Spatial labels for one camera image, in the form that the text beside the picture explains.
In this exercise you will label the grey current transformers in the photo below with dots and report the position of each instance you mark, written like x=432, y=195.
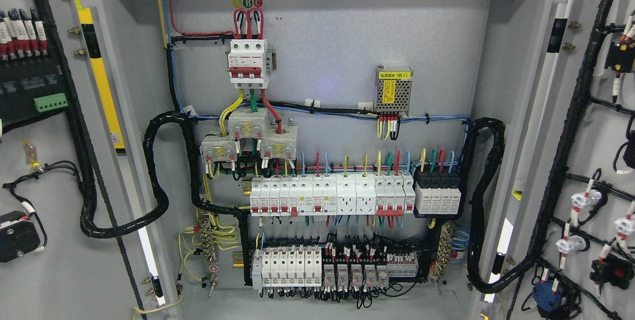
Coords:
x=245, y=129

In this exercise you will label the grey electrical cabinet body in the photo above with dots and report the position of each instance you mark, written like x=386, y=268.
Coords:
x=476, y=58

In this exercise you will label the white breaker row upper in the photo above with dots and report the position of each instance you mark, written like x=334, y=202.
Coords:
x=334, y=194

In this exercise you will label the relay and breaker row lower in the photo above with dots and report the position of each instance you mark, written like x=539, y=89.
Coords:
x=334, y=267

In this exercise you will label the yellow terminal post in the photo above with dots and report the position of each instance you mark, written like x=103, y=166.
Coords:
x=31, y=155

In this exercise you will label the black digital power meter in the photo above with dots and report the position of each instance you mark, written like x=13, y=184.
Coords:
x=23, y=81

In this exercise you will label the metal mesh power supply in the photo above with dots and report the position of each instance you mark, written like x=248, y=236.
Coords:
x=393, y=89

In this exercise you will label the white red main breaker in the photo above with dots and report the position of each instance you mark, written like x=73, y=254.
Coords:
x=248, y=64

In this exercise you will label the black surge protector block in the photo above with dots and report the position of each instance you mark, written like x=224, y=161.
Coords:
x=437, y=195

